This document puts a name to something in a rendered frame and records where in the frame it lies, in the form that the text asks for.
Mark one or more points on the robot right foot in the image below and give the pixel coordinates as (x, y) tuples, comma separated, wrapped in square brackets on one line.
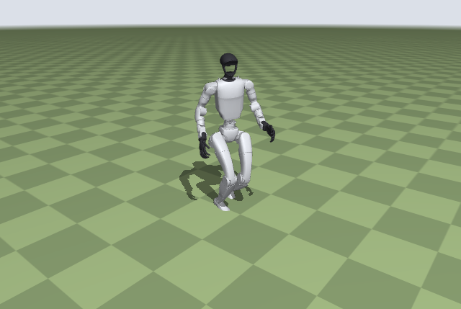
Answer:
[(221, 206)]

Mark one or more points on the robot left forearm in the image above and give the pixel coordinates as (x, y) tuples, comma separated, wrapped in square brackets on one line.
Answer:
[(259, 116)]

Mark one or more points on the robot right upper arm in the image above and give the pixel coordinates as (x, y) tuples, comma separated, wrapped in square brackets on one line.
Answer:
[(208, 90)]

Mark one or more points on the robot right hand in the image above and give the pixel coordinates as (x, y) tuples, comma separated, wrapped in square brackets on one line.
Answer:
[(203, 144)]

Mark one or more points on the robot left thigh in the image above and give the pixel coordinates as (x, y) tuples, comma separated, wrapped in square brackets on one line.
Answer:
[(245, 155)]

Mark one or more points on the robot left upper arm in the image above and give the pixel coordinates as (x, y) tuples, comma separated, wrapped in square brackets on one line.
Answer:
[(250, 91)]

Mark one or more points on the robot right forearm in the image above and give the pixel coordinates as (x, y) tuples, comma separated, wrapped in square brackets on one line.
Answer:
[(200, 123)]

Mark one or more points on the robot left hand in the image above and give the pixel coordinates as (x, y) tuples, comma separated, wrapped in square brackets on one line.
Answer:
[(269, 129)]

